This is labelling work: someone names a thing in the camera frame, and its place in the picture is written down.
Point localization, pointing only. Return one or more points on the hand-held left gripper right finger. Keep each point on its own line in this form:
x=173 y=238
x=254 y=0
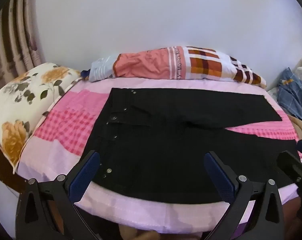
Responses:
x=221 y=177

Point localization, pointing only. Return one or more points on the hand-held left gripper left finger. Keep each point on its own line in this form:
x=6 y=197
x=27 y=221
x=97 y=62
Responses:
x=83 y=175

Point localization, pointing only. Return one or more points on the black pants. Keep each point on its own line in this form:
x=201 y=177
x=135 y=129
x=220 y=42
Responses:
x=166 y=155

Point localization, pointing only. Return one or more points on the pink checked bed sheet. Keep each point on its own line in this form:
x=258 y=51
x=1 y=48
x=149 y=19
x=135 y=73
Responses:
x=66 y=130

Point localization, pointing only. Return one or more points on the blue plaid cloth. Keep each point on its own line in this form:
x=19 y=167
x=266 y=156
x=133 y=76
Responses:
x=294 y=95

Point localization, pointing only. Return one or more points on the floral pillow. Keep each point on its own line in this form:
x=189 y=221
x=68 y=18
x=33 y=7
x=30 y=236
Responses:
x=23 y=100

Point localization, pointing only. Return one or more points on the small dark blue object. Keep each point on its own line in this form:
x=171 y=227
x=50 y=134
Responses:
x=85 y=74

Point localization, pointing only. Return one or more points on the folded plaid quilt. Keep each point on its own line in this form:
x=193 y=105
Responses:
x=153 y=62

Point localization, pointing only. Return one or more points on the striped curtain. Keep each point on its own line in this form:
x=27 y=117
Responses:
x=13 y=30

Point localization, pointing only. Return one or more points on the brown wooden bed frame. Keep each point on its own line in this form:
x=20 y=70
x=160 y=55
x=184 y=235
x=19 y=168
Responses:
x=2 y=165

